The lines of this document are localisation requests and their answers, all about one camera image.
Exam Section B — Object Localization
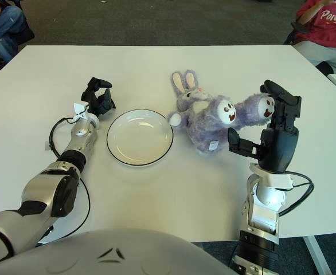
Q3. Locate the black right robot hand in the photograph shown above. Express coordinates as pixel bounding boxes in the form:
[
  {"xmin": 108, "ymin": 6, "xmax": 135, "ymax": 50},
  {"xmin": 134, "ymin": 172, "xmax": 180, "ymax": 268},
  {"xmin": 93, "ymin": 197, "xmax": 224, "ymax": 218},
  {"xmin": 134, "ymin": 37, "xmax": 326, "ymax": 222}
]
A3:
[{"xmin": 227, "ymin": 79, "xmax": 302, "ymax": 174}]

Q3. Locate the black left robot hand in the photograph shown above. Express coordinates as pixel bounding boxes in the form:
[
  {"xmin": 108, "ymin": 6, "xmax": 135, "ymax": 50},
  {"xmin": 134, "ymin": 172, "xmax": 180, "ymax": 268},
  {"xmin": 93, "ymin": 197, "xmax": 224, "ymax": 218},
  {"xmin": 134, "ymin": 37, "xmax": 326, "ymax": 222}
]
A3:
[{"xmin": 81, "ymin": 76, "xmax": 117, "ymax": 115}]

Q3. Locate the purple plush bunny doll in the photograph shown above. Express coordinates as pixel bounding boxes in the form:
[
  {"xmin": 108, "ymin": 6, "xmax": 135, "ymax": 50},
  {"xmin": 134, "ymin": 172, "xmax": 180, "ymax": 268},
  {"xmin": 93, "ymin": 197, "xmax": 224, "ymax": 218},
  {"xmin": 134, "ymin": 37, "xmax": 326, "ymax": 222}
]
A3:
[{"xmin": 167, "ymin": 69, "xmax": 276, "ymax": 157}]

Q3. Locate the white plate with dark rim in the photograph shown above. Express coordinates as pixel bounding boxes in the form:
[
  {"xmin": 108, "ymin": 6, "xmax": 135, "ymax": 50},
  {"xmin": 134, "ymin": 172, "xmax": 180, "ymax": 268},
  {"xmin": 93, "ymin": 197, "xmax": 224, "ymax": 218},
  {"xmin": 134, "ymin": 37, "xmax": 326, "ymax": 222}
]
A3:
[{"xmin": 107, "ymin": 109, "xmax": 174, "ymax": 167}]

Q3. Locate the black office chair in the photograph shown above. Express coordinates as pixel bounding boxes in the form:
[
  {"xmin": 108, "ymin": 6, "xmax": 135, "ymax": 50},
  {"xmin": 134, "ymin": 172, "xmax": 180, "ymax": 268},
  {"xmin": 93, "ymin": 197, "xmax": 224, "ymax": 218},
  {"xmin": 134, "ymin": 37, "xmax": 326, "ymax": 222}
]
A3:
[
  {"xmin": 0, "ymin": 17, "xmax": 36, "ymax": 84},
  {"xmin": 283, "ymin": 21, "xmax": 303, "ymax": 45}
]

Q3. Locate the white table leg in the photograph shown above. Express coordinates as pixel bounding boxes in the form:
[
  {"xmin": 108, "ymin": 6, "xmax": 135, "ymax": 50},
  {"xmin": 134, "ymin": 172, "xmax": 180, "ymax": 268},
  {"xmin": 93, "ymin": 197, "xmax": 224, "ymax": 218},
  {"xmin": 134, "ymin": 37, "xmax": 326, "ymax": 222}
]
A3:
[{"xmin": 302, "ymin": 234, "xmax": 334, "ymax": 275}]

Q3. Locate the person in blue jeans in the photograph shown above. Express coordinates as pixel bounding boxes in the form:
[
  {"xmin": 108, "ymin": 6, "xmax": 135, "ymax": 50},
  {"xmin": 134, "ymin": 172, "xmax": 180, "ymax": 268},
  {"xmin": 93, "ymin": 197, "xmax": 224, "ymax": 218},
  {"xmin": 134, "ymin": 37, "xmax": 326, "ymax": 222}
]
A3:
[{"xmin": 0, "ymin": 0, "xmax": 36, "ymax": 62}]

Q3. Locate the person in red shirt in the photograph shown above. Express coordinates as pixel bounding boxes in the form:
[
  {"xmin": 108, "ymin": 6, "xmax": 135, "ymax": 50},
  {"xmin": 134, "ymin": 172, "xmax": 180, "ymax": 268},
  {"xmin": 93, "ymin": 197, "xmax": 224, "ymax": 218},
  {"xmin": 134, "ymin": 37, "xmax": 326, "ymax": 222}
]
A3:
[{"xmin": 295, "ymin": 0, "xmax": 336, "ymax": 67}]

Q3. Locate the grey robot torso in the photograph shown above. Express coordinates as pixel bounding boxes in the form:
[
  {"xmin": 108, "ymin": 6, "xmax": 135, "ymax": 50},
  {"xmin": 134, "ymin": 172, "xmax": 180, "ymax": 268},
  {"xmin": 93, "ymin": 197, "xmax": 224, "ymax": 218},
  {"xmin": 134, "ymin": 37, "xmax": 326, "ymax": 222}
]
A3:
[{"xmin": 0, "ymin": 227, "xmax": 237, "ymax": 275}]

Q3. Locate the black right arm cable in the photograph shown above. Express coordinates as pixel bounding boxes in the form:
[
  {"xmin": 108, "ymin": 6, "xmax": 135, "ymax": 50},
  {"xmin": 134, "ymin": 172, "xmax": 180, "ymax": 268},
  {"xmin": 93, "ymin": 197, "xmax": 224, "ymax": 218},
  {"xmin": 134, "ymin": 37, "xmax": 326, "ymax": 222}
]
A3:
[{"xmin": 276, "ymin": 171, "xmax": 315, "ymax": 217}]

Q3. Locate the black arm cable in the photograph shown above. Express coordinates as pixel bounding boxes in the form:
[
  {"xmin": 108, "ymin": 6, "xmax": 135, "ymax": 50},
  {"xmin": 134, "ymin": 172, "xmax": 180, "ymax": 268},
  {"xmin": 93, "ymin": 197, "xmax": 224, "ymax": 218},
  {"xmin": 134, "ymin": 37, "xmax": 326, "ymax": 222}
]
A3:
[
  {"xmin": 276, "ymin": 171, "xmax": 315, "ymax": 217},
  {"xmin": 49, "ymin": 116, "xmax": 91, "ymax": 244}
]

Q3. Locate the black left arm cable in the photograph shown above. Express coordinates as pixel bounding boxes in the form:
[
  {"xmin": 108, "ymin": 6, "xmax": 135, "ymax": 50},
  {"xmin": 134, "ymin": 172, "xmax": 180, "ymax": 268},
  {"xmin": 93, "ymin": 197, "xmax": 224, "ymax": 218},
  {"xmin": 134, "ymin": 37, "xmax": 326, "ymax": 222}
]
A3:
[{"xmin": 49, "ymin": 116, "xmax": 91, "ymax": 244}]

